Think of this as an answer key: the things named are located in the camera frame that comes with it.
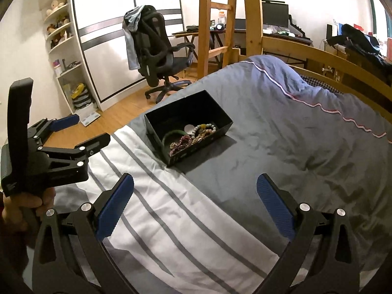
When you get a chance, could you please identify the white bathroom scale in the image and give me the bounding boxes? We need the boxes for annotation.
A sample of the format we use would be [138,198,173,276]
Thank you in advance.
[80,110,101,127]

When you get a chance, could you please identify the grey duvet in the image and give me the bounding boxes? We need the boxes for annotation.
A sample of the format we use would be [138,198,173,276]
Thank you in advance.
[127,55,392,271]

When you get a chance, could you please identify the checkered pillow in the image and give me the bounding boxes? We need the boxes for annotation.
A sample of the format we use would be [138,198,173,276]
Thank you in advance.
[298,73,347,94]

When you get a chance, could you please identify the plush toy bear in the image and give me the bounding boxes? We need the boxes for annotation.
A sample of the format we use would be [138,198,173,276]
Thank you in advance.
[46,0,67,16]

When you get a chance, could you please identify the person's left hand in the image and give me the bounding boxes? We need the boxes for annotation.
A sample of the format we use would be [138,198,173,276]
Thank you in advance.
[2,188,56,232]

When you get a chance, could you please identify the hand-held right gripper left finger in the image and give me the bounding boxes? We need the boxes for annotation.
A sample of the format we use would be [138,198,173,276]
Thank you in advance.
[32,173,135,294]

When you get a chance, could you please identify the wooden ladder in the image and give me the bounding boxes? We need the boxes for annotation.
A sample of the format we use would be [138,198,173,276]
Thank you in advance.
[198,0,238,79]

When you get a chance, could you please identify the black office chair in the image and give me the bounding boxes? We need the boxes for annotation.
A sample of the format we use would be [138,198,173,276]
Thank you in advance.
[124,5,196,104]

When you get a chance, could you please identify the wooden folding table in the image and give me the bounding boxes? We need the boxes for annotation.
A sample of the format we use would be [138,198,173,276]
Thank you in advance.
[171,29,228,65]

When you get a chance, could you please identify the pile of dark clothes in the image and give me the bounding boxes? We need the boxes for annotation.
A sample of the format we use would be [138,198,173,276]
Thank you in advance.
[329,24,390,65]

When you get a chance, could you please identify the green jade bangle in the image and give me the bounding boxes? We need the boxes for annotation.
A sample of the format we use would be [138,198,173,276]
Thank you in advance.
[162,131,188,157]

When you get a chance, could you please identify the black computer monitor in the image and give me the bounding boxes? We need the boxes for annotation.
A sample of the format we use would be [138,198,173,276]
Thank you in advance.
[262,0,290,29]

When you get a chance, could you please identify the wooden bed frame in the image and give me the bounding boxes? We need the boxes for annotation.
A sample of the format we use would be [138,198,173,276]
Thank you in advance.
[241,0,392,117]

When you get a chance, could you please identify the red crystal bracelet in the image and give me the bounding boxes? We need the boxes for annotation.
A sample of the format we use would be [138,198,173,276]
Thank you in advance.
[178,134,196,148]

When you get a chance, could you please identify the striped bag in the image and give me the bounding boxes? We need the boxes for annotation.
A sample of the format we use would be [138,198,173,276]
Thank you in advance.
[73,89,93,110]

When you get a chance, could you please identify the white bead bracelet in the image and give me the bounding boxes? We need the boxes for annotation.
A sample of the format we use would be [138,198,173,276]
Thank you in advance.
[192,123,218,138]

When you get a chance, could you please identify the blue-grey garment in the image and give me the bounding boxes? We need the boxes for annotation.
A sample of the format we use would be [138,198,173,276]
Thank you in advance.
[122,6,147,72]

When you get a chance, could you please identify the white grey-striped sheet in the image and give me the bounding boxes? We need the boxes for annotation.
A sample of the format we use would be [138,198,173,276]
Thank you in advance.
[52,125,280,294]

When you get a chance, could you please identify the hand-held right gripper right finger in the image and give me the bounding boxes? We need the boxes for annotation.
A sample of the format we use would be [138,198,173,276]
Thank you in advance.
[256,173,360,294]

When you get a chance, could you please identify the black box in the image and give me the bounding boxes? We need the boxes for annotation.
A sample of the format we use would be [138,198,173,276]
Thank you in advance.
[144,90,234,168]

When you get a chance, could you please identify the white sliding wardrobe doors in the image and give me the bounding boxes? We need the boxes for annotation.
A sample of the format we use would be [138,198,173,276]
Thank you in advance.
[70,0,185,111]

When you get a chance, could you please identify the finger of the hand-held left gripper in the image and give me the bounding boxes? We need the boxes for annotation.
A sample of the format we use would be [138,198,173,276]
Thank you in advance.
[29,114,79,143]
[38,133,111,187]

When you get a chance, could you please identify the white shelf unit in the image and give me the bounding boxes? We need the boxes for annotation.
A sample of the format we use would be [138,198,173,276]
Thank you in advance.
[38,0,104,114]

